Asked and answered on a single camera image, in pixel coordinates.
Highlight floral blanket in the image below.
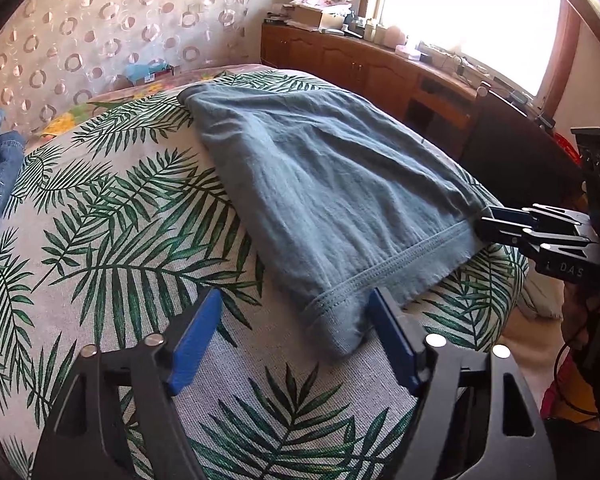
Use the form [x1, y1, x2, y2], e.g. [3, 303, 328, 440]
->
[26, 64, 270, 154]

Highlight wooden cabinet desk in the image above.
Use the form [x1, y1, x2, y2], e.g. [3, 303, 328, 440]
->
[261, 23, 477, 159]

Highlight dark chair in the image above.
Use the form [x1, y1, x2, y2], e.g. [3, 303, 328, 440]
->
[460, 84, 583, 208]

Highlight grey-blue pants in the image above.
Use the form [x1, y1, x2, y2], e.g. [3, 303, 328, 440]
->
[178, 72, 495, 359]

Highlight cardboard box on desk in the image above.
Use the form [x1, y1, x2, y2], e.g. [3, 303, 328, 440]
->
[289, 4, 344, 29]

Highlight sheer circle-pattern curtain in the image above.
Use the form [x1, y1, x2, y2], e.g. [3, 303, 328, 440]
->
[0, 0, 250, 134]

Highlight blue tissue box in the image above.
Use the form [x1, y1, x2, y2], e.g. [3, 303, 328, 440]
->
[123, 60, 175, 86]

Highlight palm leaf bedspread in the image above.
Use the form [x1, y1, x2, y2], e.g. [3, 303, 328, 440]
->
[0, 68, 530, 480]

